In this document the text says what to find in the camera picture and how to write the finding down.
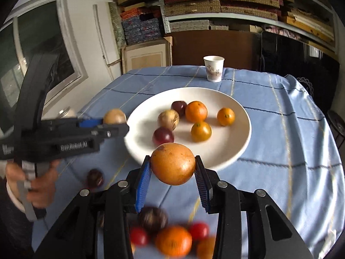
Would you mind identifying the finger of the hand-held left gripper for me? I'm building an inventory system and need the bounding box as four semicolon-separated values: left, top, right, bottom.
78;119;105;128
92;123;130;144

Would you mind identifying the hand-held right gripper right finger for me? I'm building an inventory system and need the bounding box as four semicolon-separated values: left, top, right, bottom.
194;155;314;259

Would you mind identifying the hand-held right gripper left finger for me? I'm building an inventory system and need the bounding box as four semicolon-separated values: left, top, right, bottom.
34;155;154;259

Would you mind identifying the tan passion fruit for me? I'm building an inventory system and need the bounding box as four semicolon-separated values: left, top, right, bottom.
103;108;127;125
158;109;180;131

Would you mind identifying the speckled orange passion fruit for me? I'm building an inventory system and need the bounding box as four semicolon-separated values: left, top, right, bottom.
150;142;196;186

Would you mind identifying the small red tomato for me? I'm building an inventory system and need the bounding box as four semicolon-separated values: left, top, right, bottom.
188;222;210;242
130;226;149;246

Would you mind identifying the white plate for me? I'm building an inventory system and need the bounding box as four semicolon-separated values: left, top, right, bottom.
124;87;252;172

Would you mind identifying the dark red plum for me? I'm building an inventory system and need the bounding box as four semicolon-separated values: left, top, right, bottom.
171;101;188;117
152;126;175;145

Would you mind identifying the orange mandarin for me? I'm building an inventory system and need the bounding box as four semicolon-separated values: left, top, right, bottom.
185;101;209;123
155;225;193;257
217;107;235;126
191;121;212;142
196;236;217;259

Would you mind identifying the person's left forearm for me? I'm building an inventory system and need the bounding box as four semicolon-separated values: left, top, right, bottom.
0;179;35;249

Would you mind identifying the person's left hand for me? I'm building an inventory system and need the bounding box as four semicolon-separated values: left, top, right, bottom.
5;159;61;209

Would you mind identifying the white beverage can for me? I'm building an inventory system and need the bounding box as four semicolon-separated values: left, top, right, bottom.
57;108;79;119

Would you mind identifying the blue checked tablecloth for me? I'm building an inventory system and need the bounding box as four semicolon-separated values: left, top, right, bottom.
31;65;341;259

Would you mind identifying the white leaning board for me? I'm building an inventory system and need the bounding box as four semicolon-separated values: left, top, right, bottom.
93;4;122;81

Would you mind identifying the white framed window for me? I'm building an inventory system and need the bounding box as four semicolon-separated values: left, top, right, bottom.
0;0;89;135

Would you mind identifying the green stone slab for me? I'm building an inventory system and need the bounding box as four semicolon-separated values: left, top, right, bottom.
108;2;127;47

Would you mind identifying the stack of blue patterned boxes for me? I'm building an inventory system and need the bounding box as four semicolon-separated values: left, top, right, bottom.
120;8;163;46

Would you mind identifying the white paper cup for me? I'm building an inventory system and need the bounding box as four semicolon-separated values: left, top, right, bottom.
203;55;225;83

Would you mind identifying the white metal shelf rack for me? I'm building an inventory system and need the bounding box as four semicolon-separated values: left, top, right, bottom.
155;0;337;54

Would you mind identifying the brown wooden cabinet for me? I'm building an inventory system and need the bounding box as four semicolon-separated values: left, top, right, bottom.
171;30;263;71

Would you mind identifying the black stool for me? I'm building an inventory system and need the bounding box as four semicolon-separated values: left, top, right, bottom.
327;110;345;147

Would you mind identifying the black monitor screen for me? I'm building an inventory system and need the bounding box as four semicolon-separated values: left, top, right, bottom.
260;31;340;114

